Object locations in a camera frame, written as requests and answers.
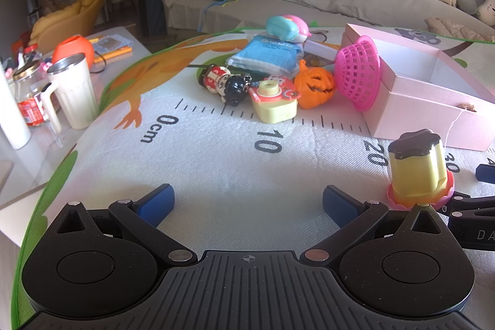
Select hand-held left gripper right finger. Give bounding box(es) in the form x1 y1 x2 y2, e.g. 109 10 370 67
303 185 451 261

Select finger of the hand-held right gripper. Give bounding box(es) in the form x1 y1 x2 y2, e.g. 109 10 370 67
476 164 495 184
436 193 495 218

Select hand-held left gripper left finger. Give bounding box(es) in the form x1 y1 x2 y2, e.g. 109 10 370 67
48 183 199 263

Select yellow pudding toy brown top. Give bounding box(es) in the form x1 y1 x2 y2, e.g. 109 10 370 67
387 130 455 210

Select pink cardboard box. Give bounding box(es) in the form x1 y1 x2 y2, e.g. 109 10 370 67
340 23 495 152

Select yellow toy camera keychain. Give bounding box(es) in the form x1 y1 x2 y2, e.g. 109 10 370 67
247 77 301 124

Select orange pumpkin toy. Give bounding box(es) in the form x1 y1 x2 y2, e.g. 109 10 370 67
294 59 336 110

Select pink mesh basket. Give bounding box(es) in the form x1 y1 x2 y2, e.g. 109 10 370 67
334 36 383 112

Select printed ruler play mat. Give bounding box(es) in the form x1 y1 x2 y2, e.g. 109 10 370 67
11 23 495 330

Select tan fuzzy cloth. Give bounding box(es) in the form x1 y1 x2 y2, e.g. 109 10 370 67
425 18 495 42

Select glass jar red label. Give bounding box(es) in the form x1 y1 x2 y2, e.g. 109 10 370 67
11 61 60 127

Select white plush toy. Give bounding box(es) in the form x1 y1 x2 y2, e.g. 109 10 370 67
476 0 495 27

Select blue tissue pack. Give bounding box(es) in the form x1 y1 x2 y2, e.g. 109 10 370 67
225 35 306 77

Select white bottle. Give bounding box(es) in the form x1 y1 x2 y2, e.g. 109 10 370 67
0 69 32 151

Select orange round container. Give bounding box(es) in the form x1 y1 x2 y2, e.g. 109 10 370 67
51 35 95 70

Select teal pink toy case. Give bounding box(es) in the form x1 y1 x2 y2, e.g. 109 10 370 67
265 15 313 43

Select small jar red lid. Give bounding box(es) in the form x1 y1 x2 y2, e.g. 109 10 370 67
23 44 43 64

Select cream tumbler with handle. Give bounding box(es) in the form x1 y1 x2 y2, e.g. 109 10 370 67
41 52 100 133

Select red white doll keychain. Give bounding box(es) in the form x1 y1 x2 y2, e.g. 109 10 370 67
198 64 252 106

